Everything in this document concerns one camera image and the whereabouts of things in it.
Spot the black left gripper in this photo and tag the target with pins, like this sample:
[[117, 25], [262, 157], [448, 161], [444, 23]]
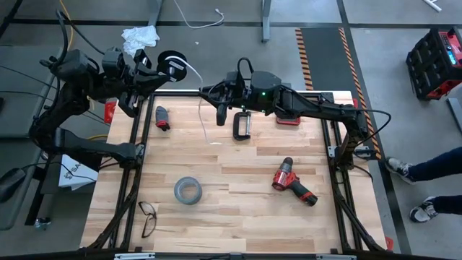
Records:
[[131, 103]]

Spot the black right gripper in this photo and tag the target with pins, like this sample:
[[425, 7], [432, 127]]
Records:
[[238, 94]]

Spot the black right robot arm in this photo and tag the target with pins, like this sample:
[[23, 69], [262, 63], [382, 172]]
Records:
[[317, 110]]

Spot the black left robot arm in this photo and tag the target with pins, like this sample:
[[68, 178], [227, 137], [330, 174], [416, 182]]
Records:
[[90, 146]]

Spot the grey red work glove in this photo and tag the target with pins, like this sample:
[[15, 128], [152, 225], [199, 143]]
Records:
[[162, 115]]

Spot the black C-clamp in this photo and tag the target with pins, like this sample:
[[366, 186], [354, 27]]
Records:
[[236, 126]]

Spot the white crumpled cloth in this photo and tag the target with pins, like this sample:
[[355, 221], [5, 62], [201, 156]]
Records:
[[139, 36]]

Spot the red table clamp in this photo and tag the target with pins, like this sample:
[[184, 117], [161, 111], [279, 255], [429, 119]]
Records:
[[109, 112], [389, 243]]

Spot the grey desk leg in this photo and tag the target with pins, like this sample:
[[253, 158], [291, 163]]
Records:
[[266, 20], [155, 12]]

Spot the red black square tray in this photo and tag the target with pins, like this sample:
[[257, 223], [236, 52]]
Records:
[[288, 121]]

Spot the hazard striped floor mat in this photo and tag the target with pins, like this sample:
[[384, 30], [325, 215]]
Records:
[[325, 54]]

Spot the white printed sign board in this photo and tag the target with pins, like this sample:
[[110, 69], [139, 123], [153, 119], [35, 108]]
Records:
[[76, 177]]

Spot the clear safety glasses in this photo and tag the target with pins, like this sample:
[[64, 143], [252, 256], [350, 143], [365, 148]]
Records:
[[148, 209]]

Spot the grey side desk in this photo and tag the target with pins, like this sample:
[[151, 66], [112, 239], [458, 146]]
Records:
[[14, 216], [14, 115]]

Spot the black computer mouse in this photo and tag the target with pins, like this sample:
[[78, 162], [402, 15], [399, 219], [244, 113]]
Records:
[[9, 184]]

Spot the small metal floor fitting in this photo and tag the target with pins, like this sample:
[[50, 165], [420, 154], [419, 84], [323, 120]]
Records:
[[42, 222]]

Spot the red black tool box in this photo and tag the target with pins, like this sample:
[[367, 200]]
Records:
[[433, 61]]

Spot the person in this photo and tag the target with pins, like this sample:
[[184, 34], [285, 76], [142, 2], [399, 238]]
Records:
[[433, 166]]

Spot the white floor object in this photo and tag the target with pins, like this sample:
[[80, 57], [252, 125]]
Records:
[[432, 5]]

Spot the grey duct tape roll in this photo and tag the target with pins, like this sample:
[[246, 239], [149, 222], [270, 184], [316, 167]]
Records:
[[177, 191]]

